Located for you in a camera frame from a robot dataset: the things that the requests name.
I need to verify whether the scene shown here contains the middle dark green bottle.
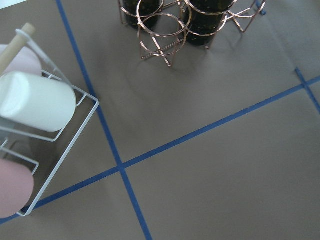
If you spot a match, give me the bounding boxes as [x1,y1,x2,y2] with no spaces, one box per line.
[183,0,234,46]

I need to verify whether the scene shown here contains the copper wire bottle rack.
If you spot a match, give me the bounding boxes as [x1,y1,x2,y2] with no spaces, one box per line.
[117,0,267,67]

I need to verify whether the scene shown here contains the dark green bottle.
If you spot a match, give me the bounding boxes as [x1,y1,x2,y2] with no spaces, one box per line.
[183,0,234,46]
[122,0,163,29]

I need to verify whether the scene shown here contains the white wire cup rack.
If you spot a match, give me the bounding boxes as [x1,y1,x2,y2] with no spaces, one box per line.
[0,24,99,218]

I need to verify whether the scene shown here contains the light pink cup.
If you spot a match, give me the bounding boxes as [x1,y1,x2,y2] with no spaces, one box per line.
[1,46,42,77]

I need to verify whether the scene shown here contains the salmon pink cup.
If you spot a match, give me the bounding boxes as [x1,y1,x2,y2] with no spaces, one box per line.
[0,159,34,218]

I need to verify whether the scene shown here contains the white cup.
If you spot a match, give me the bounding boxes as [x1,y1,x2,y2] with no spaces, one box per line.
[0,71,77,133]

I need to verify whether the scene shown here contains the front dark green bottle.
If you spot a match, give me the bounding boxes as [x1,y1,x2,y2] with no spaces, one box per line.
[122,0,163,29]

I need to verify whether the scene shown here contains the wooden rack handle rod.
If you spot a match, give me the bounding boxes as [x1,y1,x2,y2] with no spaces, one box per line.
[0,22,36,75]

